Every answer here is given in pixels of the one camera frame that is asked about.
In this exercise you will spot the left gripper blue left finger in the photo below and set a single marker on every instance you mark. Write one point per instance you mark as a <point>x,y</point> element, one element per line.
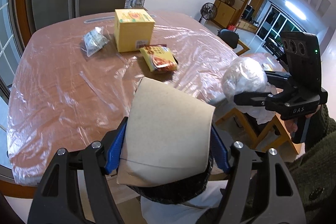
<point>113,145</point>

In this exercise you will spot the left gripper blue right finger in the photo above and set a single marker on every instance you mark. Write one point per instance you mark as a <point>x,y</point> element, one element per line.
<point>219,151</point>

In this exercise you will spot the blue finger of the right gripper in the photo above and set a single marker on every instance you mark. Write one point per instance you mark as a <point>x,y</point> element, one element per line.
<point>278,79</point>
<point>255,99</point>

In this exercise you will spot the clear plastic bag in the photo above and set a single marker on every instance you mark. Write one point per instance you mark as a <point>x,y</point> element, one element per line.
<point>245,74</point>

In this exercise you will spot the brown paper cone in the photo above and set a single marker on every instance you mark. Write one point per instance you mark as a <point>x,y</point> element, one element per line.
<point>167,136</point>

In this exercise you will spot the yellow biscuit packet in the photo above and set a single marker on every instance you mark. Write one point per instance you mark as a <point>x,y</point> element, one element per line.
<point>159,58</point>

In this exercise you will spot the white green snack packet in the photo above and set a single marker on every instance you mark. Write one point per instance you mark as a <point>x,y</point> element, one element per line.
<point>94,41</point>

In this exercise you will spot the yellow cardboard box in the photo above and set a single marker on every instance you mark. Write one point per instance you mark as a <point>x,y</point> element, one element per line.
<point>133,29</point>

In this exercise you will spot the operator hand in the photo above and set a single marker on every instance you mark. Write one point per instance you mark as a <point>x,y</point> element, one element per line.
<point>291,126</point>

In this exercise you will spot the wooden chair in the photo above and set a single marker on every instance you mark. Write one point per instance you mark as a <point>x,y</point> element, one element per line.
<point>258,132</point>

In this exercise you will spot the black office chair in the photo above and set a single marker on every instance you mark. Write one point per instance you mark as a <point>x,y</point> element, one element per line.
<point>229,37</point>

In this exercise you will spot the black standing fan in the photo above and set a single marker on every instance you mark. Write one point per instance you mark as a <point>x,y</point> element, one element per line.
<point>208,11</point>

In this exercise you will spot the glass sliding door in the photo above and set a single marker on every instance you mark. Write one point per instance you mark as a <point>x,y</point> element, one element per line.
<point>11,52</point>

